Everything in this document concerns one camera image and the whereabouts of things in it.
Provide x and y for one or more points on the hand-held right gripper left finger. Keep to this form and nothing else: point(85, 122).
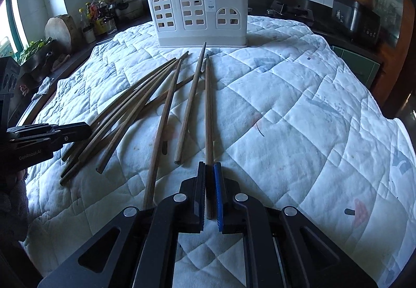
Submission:
point(198, 197)

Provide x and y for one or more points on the cluster of condiment bottles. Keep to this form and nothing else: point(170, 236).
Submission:
point(104, 24)

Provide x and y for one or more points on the person's left hand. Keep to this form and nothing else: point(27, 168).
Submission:
point(14, 203)

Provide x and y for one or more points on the green lower cabinet door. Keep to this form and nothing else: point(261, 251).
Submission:
point(360, 67)

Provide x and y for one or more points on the steel bowl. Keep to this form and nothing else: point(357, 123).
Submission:
point(35, 63)

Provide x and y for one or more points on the ginger root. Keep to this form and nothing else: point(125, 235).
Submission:
point(61, 61)

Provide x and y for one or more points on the steel pressure cooker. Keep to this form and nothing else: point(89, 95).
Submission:
point(130, 8)

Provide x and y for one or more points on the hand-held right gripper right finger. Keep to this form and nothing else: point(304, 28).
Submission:
point(218, 203)

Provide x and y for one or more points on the white quilted blanket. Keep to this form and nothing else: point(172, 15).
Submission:
point(292, 112)

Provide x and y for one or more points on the wooden glass-door cabinet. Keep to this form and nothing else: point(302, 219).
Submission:
point(399, 47)

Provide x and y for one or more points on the group of wooden chopsticks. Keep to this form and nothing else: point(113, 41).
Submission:
point(190, 106)

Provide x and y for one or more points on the green vegetables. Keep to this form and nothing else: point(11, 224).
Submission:
point(34, 47)

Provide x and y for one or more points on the green window frame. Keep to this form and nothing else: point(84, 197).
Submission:
point(18, 15)

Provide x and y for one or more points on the long brown chopstick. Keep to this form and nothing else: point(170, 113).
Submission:
point(208, 112)

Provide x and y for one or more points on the white plastic utensil holder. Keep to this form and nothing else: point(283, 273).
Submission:
point(195, 15)

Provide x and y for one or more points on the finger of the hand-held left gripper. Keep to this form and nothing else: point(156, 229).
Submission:
point(71, 129)
point(61, 140)

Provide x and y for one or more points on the black gas stove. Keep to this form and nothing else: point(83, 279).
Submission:
point(286, 13)

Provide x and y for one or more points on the white checkered rag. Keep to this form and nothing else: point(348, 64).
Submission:
point(43, 88)

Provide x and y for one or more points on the round wooden cutting board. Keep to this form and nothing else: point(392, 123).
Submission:
point(60, 33)

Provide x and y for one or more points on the black rice cooker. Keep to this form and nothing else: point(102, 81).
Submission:
point(354, 20)

